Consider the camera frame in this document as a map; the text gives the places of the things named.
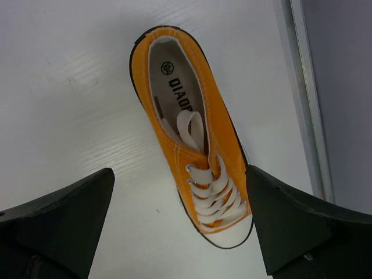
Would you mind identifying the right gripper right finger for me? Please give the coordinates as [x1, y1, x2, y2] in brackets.
[246, 165, 371, 278]

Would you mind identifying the aluminium table edge rail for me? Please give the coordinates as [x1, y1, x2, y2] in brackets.
[273, 1, 335, 203]

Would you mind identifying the orange sneaker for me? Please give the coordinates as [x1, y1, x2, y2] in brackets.
[129, 26, 253, 249]

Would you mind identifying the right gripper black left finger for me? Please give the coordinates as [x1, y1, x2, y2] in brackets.
[1, 168, 115, 278]

